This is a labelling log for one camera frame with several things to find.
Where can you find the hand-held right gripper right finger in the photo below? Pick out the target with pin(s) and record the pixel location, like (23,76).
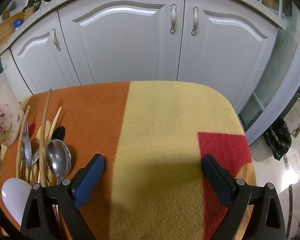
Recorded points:
(218,180)

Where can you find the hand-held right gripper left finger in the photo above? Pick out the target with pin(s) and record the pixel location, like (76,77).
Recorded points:
(90,180)

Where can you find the large metal spoon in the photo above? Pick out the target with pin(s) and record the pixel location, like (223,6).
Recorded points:
(58,157)

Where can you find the dark wooden chopstick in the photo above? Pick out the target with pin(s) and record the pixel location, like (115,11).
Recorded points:
(45,130)

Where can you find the light wooden chopstick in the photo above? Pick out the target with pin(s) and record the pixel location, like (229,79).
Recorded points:
(55,121)
(22,137)

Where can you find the small metal spoon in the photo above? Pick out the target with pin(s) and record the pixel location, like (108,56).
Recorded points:
(27,150)

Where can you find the white spoon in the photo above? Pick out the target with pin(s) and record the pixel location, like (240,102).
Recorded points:
(15,197)

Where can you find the floral cup with teal inside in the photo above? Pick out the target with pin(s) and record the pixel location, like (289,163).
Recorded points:
(2,117)

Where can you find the black trash bag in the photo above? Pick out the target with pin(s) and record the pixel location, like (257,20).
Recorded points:
(277,137)

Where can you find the orange yellow printed blanket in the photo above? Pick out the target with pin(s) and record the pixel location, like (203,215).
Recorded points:
(152,130)

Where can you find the white cabinet door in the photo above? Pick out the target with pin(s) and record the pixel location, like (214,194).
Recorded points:
(220,55)
(40,62)
(120,42)

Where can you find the wooden cutting board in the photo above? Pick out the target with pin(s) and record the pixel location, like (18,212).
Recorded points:
(5,31)

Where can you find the blue packet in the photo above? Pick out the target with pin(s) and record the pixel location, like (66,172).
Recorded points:
(18,23)

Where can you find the wooden knife block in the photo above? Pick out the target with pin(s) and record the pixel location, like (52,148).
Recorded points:
(30,11)

